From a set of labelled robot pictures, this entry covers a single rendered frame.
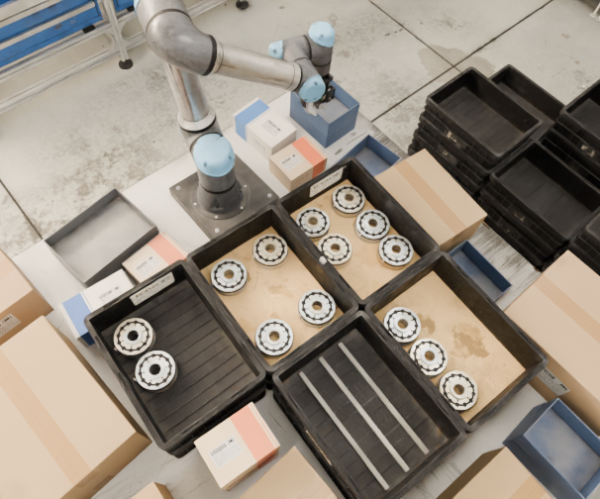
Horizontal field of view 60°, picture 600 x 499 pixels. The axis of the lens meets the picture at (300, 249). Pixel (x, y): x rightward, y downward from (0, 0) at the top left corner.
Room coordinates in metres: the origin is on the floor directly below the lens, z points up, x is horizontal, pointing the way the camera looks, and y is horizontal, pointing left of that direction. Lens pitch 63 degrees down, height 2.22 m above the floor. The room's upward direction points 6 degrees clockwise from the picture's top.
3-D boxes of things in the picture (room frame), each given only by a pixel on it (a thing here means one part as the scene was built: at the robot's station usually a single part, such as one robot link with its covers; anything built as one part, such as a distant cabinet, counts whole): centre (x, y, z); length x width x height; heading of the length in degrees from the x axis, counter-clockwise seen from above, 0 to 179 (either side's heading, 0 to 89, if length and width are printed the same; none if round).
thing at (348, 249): (0.71, -0.10, 0.86); 0.10 x 0.10 x 0.01
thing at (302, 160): (1.09, 0.04, 0.74); 0.16 x 0.12 x 0.07; 135
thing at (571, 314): (0.53, -0.82, 0.80); 0.40 x 0.30 x 0.20; 47
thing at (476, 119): (1.58, -0.69, 0.37); 0.40 x 0.30 x 0.45; 46
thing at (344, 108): (1.32, -0.03, 0.80); 0.20 x 0.15 x 0.07; 47
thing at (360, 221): (0.81, -0.21, 0.86); 0.10 x 0.10 x 0.01
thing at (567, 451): (0.23, -0.74, 0.80); 0.20 x 0.15 x 0.07; 45
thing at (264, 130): (1.22, 0.17, 0.74); 0.20 x 0.12 x 0.09; 51
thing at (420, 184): (0.93, -0.38, 0.78); 0.30 x 0.22 x 0.16; 40
